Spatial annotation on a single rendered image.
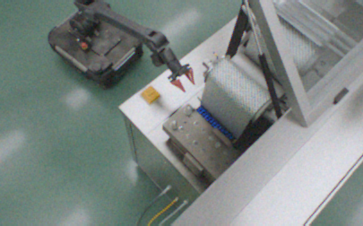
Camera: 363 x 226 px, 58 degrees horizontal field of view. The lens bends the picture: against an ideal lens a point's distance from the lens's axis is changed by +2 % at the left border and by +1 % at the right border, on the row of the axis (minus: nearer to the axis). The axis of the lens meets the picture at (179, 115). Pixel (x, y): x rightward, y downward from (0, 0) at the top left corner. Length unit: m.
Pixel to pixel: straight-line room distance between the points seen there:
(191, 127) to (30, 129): 1.56
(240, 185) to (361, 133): 0.54
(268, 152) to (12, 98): 2.38
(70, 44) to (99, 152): 0.86
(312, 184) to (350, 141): 0.20
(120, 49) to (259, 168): 2.02
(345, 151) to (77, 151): 1.91
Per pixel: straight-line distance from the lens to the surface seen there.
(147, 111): 1.61
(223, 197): 0.72
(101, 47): 2.64
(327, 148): 1.09
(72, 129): 2.62
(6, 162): 2.68
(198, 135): 1.43
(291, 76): 0.76
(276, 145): 0.79
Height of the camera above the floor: 2.35
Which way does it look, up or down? 65 degrees down
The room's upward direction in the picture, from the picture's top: 8 degrees clockwise
